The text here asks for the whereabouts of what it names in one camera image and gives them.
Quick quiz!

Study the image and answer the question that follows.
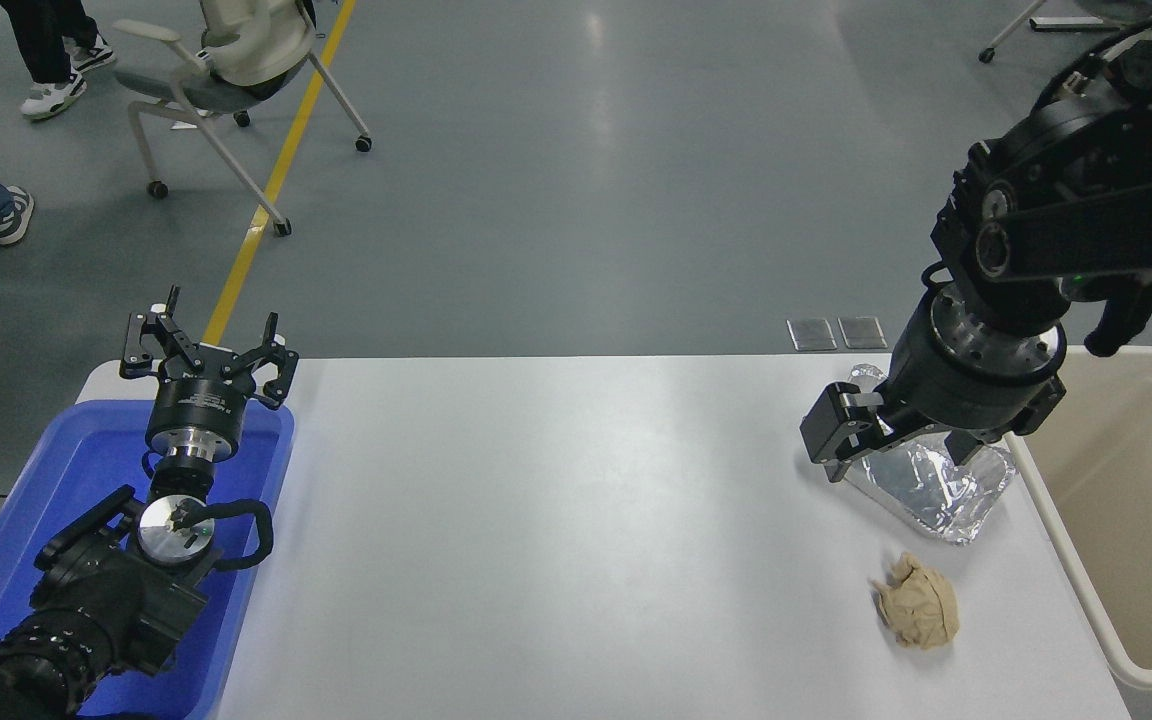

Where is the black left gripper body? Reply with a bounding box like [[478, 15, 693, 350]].
[[146, 345, 255, 443]]

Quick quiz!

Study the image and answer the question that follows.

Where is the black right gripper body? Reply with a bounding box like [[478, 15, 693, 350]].
[[884, 300, 1067, 437]]

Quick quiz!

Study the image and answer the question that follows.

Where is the silver foil tray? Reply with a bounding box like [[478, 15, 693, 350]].
[[841, 363, 1017, 546]]

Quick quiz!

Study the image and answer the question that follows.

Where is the blue plastic tray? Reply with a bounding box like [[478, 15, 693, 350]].
[[0, 400, 295, 720]]

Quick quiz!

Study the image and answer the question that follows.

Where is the crumpled tan paper ball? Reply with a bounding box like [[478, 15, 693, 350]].
[[871, 552, 961, 651]]

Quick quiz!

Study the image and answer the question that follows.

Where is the large pale plastic bin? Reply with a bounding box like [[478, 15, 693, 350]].
[[996, 346, 1152, 720]]

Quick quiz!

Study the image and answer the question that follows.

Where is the grey chair white frame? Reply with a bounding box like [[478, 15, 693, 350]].
[[114, 0, 374, 238]]

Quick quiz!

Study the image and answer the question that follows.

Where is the white wheeled chair frame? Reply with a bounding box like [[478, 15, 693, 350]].
[[979, 0, 1052, 63]]

